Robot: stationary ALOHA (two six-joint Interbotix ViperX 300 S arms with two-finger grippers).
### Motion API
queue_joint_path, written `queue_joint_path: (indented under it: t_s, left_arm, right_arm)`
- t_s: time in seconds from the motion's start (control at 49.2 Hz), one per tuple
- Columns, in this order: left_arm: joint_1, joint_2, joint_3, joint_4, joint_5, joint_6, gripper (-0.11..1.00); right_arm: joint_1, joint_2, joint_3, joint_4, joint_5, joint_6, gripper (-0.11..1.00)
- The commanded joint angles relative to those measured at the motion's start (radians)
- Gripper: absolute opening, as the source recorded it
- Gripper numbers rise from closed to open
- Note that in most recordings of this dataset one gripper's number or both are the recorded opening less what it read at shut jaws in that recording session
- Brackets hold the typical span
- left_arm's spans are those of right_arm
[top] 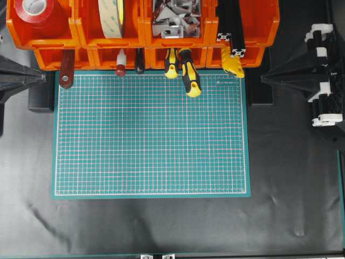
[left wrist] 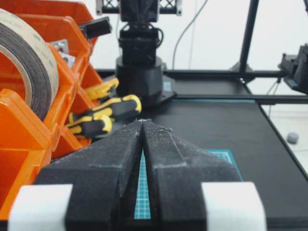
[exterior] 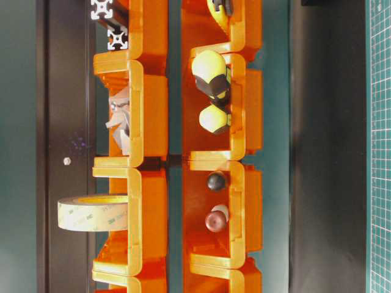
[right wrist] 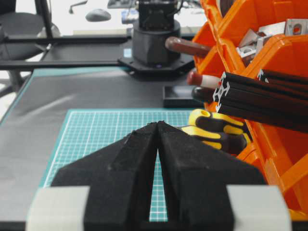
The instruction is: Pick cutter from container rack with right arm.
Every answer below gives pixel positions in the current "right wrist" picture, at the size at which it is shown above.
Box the brown wooden handle tool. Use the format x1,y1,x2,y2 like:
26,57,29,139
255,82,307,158
165,37,211,57

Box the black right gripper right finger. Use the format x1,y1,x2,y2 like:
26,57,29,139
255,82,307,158
157,121,265,229

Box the silver metal corner brackets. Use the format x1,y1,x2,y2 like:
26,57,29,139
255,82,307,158
236,18,308,59

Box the black rectangular tray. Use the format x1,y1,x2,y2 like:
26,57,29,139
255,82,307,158
163,85,204,108

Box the yellow black screwdriver handle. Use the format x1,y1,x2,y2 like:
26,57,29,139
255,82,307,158
188,109,248,135

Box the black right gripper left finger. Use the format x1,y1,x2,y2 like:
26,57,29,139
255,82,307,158
51,122,158,231

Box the black left robot arm base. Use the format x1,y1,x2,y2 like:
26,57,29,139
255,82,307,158
118,0,193,73

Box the black table cover sheet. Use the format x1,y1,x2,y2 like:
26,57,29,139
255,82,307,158
0,67,186,223

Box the black aluminium extrusion profile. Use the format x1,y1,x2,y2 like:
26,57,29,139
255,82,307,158
213,72,308,132

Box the orange container rack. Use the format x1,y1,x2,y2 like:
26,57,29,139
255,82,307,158
193,0,308,221

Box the green cutting mat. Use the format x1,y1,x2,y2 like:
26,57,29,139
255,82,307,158
38,108,200,222

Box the black office chair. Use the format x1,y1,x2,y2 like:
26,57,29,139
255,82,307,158
0,0,61,97

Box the dark brown tool handle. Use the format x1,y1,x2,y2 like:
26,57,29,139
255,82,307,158
192,86,215,103

